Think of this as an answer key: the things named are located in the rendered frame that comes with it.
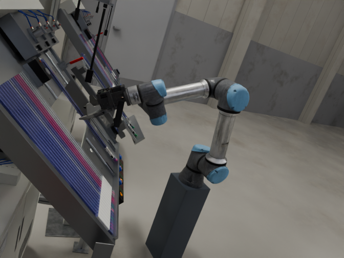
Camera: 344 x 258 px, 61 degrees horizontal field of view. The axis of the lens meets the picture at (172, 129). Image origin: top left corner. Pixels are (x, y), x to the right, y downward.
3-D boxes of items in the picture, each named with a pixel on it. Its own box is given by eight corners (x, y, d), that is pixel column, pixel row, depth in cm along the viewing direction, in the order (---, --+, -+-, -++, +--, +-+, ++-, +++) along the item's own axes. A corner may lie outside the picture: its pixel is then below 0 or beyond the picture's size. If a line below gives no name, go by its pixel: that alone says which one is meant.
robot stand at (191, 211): (167, 239, 202) (194, 172, 184) (180, 259, 188) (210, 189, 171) (145, 243, 191) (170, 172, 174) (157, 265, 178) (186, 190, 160)
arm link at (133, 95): (140, 100, 123) (142, 105, 116) (130, 102, 123) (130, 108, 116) (135, 83, 120) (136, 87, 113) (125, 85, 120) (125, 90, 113)
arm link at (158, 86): (169, 101, 118) (164, 82, 113) (142, 108, 118) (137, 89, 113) (165, 92, 125) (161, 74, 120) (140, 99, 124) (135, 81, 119)
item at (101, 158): (110, 146, 146) (115, 143, 145) (102, 243, 85) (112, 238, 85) (88, 115, 138) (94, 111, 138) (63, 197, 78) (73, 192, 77)
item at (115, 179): (107, 150, 146) (119, 143, 146) (97, 250, 86) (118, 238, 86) (105, 148, 146) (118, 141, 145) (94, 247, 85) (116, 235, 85)
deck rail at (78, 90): (107, 148, 148) (117, 143, 148) (107, 150, 146) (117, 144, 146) (12, 15, 119) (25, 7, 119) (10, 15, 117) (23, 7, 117)
